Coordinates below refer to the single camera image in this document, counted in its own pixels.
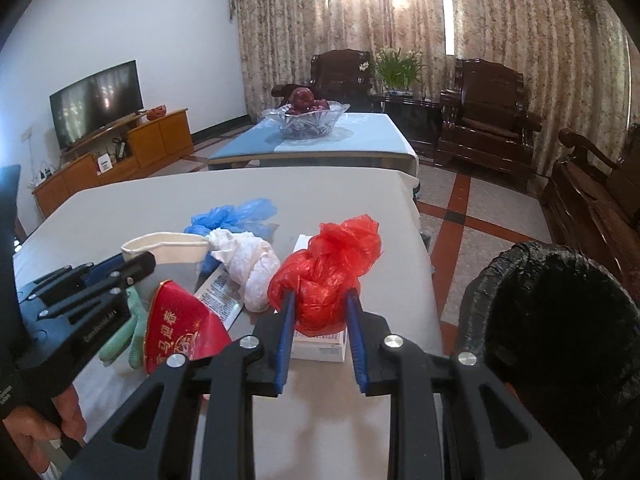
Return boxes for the red paper bowl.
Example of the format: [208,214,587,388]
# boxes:
[143,281,232,375]

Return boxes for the grey white paper cup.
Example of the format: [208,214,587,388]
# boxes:
[120,232,208,312]

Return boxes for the white cream tube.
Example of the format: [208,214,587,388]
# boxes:
[194,266,244,330]

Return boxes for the white blue medicine box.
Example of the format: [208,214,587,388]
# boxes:
[290,233,350,364]

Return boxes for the white plastic bag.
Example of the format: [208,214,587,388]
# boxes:
[206,229,281,313]

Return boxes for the blue plastic bag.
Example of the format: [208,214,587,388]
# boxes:
[183,198,277,278]

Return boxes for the red plastic bag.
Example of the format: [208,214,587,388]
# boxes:
[268,214,382,337]

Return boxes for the black lined trash bin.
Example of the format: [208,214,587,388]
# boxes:
[456,242,639,479]

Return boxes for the person's left hand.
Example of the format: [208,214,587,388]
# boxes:
[2,386,87,474]

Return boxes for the green rubber glove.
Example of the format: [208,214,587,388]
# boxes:
[98,287,149,370]

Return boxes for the white router box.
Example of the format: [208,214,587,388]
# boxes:
[96,153,113,174]

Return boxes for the grey table cover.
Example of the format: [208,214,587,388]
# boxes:
[14,167,442,479]

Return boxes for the orange wooden tv cabinet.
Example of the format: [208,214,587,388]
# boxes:
[32,110,194,218]

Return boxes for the flat screen television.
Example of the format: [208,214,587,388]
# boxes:
[49,60,143,150]

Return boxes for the red teapot ornament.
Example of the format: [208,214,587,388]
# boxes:
[145,105,167,122]

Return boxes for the dark wooden sofa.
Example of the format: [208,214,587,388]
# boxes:
[540,122,639,300]

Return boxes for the right dark wooden armchair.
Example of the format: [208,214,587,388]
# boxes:
[434,58,542,191]

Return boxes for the dark wooden armchair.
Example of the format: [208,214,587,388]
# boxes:
[434,58,542,191]
[271,49,373,113]

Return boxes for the red apples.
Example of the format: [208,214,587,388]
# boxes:
[286,87,330,115]

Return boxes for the glass fruit bowl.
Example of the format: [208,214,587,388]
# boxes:
[262,101,350,140]

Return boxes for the dark side table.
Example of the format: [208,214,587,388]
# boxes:
[372,96,442,158]

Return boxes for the blue coffee table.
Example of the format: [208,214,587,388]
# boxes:
[207,113,419,177]

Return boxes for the left dark wooden armchair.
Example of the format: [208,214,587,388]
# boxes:
[271,49,373,113]

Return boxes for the potted green plant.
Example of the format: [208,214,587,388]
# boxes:
[373,47,423,94]

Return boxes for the floral beige curtains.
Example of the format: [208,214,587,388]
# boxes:
[229,0,639,174]

